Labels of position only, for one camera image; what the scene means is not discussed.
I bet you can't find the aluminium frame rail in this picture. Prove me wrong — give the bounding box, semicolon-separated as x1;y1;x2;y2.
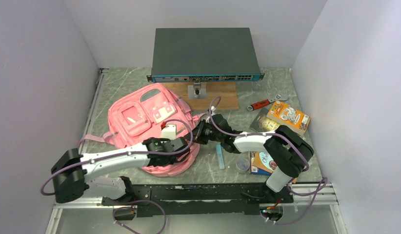
78;68;110;153

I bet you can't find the brown wooden board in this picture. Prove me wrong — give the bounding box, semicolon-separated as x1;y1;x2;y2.
162;82;239;111

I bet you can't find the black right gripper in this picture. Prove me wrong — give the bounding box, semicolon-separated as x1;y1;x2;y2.
185;118;223;144

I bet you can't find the blue orange book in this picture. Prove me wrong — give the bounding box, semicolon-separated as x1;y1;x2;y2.
249;152;278;176

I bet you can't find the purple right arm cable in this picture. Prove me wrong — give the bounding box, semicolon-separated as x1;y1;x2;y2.
208;96;328;226

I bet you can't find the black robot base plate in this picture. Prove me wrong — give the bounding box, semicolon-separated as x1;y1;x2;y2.
101;182;294;217

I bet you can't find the dark grey network switch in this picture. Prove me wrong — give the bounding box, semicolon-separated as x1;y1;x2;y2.
147;28;264;83

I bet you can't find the orange paperback book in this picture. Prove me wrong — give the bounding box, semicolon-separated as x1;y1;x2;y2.
266;100;311;136

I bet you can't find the dark glossy book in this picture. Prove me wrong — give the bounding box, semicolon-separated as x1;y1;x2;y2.
250;108;292;132

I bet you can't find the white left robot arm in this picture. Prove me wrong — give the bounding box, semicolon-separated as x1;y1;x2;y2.
51;137;190;205

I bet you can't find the clear round plastic container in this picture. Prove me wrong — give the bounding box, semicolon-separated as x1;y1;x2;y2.
235;158;250;174

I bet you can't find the light blue ruler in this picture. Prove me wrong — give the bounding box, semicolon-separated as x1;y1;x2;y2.
216;143;225;170

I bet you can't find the pink school backpack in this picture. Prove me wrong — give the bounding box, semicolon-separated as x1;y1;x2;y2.
79;83;208;177

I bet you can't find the grey metal switch stand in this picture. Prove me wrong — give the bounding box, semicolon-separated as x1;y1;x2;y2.
187;82;207;99

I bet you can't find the red handled adjustable wrench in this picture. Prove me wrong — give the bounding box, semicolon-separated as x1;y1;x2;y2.
247;94;289;111

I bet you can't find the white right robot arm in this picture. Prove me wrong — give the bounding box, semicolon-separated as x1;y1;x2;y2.
184;114;314;202

